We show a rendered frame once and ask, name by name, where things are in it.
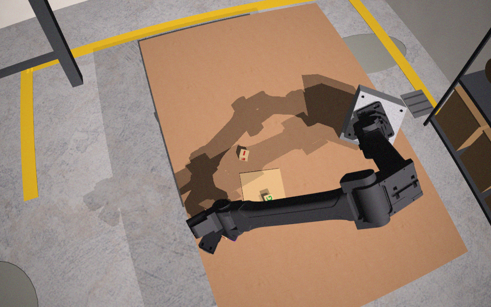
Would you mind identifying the tan flat mat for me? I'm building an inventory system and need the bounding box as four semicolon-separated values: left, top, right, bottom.
240;169;286;201

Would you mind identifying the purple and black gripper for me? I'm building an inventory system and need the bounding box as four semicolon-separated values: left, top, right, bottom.
222;235;237;241

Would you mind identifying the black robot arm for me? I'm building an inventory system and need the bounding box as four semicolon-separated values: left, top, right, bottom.
186;101;423;254

